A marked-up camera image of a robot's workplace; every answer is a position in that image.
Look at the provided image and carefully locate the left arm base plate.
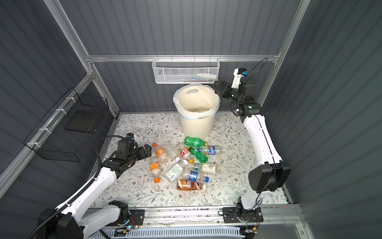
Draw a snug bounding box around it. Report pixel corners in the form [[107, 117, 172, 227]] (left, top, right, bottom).
[[106, 210, 146, 228]]

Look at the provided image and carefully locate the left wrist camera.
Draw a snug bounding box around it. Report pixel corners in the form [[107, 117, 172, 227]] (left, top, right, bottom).
[[125, 133, 135, 141]]

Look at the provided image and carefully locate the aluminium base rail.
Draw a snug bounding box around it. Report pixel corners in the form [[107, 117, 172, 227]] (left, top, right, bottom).
[[86, 204, 303, 229]]

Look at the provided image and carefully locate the red label cola bottle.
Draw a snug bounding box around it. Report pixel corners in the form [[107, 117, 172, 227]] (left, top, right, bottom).
[[180, 148, 191, 159]]

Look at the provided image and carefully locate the blue label water bottle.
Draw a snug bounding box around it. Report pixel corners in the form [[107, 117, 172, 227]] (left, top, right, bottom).
[[183, 168, 210, 184]]

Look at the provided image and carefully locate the orange label bottle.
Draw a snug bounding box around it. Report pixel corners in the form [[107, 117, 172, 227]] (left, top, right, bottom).
[[149, 158, 162, 184], [152, 143, 169, 163]]

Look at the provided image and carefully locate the white tube in basket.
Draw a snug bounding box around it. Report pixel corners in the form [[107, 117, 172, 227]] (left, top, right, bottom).
[[197, 73, 218, 80]]

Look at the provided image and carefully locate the white wire mesh basket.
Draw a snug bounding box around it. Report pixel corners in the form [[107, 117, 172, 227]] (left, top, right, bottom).
[[152, 59, 220, 84]]

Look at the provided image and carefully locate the pepsi bottle blue label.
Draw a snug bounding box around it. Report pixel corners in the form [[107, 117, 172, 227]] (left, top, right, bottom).
[[198, 146, 222, 155]]

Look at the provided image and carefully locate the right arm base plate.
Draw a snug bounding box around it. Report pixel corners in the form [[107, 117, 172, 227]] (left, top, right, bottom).
[[222, 207, 264, 224]]

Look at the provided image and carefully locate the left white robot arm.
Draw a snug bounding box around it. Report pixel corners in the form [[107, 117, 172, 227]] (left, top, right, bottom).
[[28, 133, 152, 239]]

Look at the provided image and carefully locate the cream plastic waste bin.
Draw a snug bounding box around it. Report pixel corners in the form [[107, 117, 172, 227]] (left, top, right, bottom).
[[173, 84, 220, 139]]

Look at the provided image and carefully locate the small green bottle yellow cap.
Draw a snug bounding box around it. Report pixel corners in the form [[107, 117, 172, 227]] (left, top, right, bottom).
[[188, 146, 209, 163]]

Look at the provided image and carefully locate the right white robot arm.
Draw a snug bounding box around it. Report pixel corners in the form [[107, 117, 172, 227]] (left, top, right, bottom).
[[214, 81, 291, 222]]

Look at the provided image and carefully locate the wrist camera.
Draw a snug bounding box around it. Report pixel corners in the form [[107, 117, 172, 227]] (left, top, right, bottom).
[[125, 133, 135, 141], [231, 68, 248, 89]]

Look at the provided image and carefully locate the clear bottle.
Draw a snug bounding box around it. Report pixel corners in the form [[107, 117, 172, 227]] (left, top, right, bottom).
[[163, 142, 180, 159]]

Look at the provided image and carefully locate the brown drink bottle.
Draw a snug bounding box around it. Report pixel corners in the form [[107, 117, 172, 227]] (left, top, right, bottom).
[[177, 179, 207, 191]]

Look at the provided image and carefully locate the white cable duct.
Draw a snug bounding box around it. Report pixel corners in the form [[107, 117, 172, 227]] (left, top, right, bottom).
[[89, 226, 245, 239]]

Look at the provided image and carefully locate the green white label bottle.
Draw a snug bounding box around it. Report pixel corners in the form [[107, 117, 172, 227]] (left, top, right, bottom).
[[164, 159, 189, 182]]

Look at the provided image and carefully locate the black wire mesh basket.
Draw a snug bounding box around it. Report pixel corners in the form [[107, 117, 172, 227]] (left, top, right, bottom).
[[23, 89, 109, 162]]

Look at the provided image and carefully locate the large green soda bottle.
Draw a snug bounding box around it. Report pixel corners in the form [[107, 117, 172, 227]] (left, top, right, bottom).
[[184, 136, 208, 148]]

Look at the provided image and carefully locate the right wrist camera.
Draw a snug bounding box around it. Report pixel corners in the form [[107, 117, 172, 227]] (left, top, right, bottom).
[[231, 68, 248, 89]]

